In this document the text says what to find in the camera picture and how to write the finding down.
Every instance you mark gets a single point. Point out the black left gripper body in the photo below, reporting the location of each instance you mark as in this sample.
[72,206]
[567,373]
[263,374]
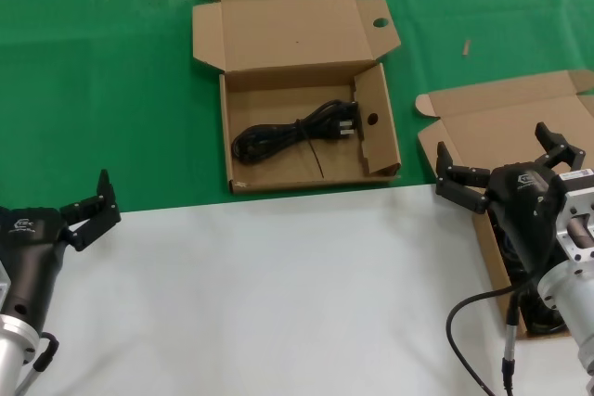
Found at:
[32,247]

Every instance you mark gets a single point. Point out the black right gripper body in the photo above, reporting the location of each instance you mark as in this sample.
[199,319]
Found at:
[524,203]

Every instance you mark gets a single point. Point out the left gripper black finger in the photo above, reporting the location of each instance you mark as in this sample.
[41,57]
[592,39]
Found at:
[88,205]
[93,229]

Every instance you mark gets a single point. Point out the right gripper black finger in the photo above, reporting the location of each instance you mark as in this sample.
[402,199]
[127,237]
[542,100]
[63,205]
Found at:
[562,148]
[464,182]

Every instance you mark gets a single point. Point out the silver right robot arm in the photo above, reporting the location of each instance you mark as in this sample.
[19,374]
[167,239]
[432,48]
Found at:
[573,301]

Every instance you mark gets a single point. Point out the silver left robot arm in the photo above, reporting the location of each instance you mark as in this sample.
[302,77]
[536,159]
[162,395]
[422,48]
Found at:
[11,349]

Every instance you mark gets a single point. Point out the open brown cardboard box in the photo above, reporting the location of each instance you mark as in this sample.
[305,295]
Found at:
[487,136]

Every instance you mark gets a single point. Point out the cardboard box with torn corner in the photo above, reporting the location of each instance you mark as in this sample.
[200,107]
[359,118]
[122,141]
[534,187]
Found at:
[287,169]

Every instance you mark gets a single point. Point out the green table cloth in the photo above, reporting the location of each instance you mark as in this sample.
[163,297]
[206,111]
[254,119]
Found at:
[93,90]

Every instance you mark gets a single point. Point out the short wooden stick piece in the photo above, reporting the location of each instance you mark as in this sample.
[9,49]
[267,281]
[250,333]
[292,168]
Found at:
[466,48]

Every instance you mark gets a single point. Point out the white table cloth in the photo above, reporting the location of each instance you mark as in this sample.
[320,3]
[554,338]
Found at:
[278,298]

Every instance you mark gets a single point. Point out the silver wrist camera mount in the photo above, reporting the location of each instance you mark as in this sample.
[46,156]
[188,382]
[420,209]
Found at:
[575,203]

